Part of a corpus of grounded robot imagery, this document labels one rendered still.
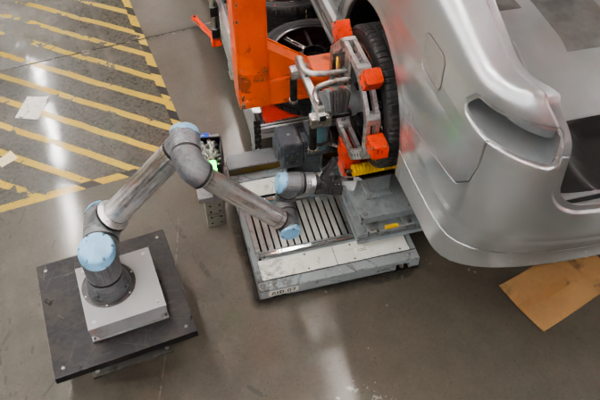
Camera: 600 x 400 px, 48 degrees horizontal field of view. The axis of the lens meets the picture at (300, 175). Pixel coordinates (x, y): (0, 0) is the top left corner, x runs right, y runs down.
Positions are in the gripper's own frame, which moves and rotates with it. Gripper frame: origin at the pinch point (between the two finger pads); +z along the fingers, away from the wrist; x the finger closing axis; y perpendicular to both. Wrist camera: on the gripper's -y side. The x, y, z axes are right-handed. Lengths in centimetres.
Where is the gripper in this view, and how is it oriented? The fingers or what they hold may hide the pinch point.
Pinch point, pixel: (359, 178)
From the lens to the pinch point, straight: 299.5
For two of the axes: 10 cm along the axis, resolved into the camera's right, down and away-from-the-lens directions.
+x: 2.3, 0.7, -9.7
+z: 9.7, 0.0, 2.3
